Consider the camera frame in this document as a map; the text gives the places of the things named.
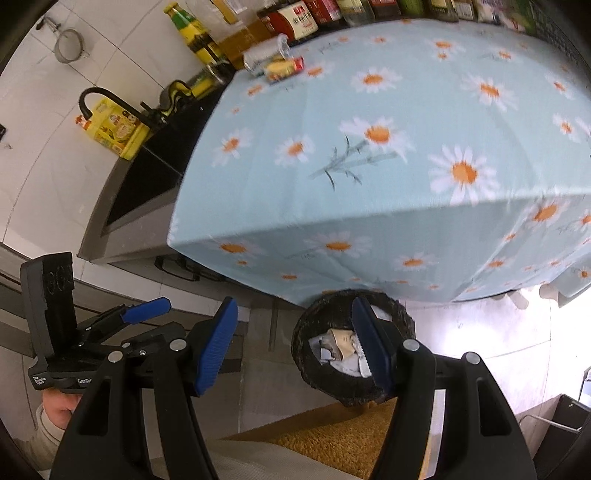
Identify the orange cap red label bottle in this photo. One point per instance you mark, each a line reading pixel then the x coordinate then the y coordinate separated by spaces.
pixel 385 7

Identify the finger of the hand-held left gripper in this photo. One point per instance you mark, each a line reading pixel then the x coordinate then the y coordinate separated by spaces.
pixel 157 331
pixel 147 309

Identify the black cap sauce bottle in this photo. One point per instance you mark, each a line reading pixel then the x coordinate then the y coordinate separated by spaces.
pixel 325 9

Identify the green-capped yellow bottle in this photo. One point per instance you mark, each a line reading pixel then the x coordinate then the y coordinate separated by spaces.
pixel 191 34

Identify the yellow green sponge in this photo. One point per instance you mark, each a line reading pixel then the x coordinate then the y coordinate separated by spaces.
pixel 203 83

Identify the daisy printed blue tablecloth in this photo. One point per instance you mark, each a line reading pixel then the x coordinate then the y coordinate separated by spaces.
pixel 415 115

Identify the black trash bin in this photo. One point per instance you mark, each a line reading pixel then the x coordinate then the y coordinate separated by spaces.
pixel 332 392

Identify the clear bottle yellow cap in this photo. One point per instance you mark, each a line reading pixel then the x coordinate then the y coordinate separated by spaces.
pixel 355 10

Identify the yellow printed box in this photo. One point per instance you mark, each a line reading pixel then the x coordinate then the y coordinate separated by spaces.
pixel 117 131

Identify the dark box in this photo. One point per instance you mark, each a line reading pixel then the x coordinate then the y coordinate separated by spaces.
pixel 563 429

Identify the small bottle yellow cap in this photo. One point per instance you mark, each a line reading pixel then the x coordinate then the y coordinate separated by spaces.
pixel 443 8

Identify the black kitchen sink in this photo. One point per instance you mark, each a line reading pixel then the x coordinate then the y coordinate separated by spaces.
pixel 152 184

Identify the black faucet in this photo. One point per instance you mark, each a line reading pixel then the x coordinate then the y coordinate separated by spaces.
pixel 99 92

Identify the green packet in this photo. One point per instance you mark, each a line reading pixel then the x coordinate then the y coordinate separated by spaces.
pixel 519 14

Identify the metal mesh strainer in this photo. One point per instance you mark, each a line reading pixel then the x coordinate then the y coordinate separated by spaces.
pixel 71 46

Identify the yellow floor mat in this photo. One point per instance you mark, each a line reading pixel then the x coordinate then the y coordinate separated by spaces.
pixel 332 438

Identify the large jug red label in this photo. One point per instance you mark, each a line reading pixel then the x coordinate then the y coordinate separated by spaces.
pixel 293 18

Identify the green label bottle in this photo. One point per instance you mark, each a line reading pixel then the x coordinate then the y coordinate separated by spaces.
pixel 413 5

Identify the person's left forearm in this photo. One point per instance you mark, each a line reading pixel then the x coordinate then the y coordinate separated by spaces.
pixel 39 443

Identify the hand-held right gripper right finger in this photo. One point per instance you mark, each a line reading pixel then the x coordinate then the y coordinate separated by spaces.
pixel 371 344

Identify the large clear oil jug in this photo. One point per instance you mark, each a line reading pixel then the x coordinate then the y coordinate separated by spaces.
pixel 238 37

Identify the person's left hand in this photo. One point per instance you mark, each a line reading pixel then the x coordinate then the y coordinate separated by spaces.
pixel 60 408

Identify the yellow snack wrapper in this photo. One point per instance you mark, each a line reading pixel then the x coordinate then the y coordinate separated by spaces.
pixel 284 69

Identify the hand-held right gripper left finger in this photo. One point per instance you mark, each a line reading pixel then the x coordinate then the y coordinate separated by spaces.
pixel 214 350

